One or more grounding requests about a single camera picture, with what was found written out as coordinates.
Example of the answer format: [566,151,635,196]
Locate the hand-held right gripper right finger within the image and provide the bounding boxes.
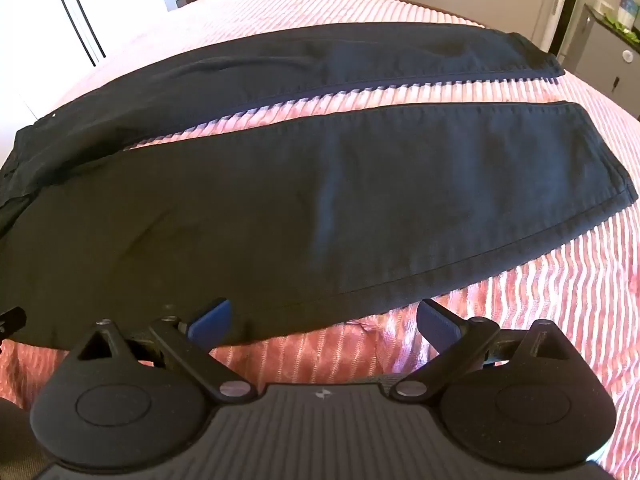
[390,298,572,402]

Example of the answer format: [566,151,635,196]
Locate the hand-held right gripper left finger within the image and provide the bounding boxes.
[75,298,252,405]

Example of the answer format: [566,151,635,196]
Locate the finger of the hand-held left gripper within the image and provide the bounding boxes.
[0,307,27,342]

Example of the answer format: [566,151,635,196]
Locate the black pants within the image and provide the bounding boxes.
[0,22,639,357]

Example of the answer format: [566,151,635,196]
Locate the pink ribbed blanket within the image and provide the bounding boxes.
[0,0,640,466]

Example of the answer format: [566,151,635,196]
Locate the white wardrobe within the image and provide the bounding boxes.
[0,0,107,128]

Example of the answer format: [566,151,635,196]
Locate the grey cabinet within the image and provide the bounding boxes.
[564,3,640,113]

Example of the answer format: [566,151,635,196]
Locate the blue box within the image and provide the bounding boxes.
[617,0,640,32]

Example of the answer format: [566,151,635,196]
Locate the white door frame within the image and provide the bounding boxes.
[544,0,586,57]

